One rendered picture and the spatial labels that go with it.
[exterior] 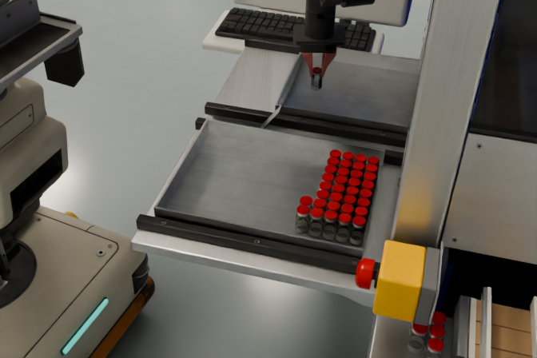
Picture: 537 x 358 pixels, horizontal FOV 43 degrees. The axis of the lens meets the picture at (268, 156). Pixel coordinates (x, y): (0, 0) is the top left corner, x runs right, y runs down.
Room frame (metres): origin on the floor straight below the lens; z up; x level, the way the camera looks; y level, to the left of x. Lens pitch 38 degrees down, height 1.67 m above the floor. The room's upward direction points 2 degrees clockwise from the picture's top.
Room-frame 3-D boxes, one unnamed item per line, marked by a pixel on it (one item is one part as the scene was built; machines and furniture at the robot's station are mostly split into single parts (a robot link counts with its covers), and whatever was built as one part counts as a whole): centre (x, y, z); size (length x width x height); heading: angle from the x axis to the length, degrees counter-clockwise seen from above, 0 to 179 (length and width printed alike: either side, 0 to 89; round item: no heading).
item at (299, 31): (1.20, -0.09, 1.05); 0.10 x 0.07 x 0.07; 90
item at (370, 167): (0.86, -0.16, 0.90); 0.18 x 0.02 x 0.05; 166
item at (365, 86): (1.20, -0.21, 0.90); 0.34 x 0.26 x 0.04; 76
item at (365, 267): (0.61, -0.14, 0.99); 0.04 x 0.04 x 0.04; 76
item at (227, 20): (1.61, -0.06, 0.82); 0.40 x 0.14 x 0.02; 76
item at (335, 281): (1.05, -0.10, 0.87); 0.70 x 0.48 x 0.02; 166
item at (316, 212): (0.87, -0.10, 0.90); 0.18 x 0.02 x 0.05; 166
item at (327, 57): (1.20, -0.09, 0.98); 0.07 x 0.07 x 0.09; 0
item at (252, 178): (0.90, -0.01, 0.90); 0.34 x 0.26 x 0.04; 76
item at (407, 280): (0.60, -0.18, 1.00); 0.08 x 0.07 x 0.07; 76
